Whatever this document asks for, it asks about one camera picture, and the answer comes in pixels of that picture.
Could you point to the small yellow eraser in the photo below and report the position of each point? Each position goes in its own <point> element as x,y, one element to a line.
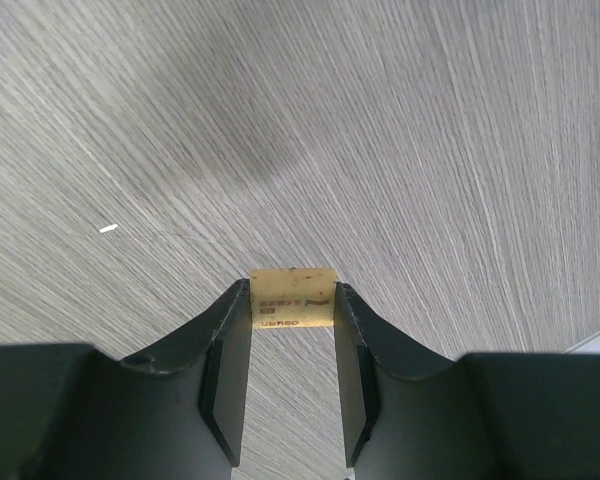
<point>292,298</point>

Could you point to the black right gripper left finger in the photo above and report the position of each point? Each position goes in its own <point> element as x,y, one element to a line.
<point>173,410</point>

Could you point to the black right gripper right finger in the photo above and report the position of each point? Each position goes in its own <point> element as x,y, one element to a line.
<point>410,413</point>

